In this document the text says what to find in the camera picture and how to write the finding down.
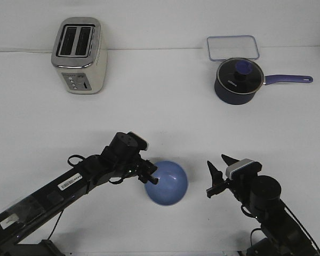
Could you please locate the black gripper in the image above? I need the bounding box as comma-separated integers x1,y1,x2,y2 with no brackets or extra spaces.
100,132,159,185
206,154,282,213

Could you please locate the blue bowl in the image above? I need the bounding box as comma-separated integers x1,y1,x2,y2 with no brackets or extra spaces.
145,161,188,206

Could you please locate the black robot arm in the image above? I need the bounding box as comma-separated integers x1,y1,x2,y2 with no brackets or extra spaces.
0,132,158,254
206,155,320,255

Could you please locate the glass lid with blue knob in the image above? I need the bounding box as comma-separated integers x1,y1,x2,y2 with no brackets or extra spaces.
217,58,265,94

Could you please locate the clear blue-rimmed container lid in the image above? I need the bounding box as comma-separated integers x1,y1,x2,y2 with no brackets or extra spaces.
206,35,260,61

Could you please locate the silver two-slot toaster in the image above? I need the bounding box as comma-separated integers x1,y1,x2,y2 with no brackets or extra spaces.
51,17,108,95

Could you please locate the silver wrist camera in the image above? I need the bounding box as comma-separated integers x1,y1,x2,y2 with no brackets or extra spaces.
226,158,262,180
128,131,148,151

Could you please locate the blue saucepan with handle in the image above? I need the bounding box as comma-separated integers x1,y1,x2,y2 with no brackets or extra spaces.
214,58,314,105

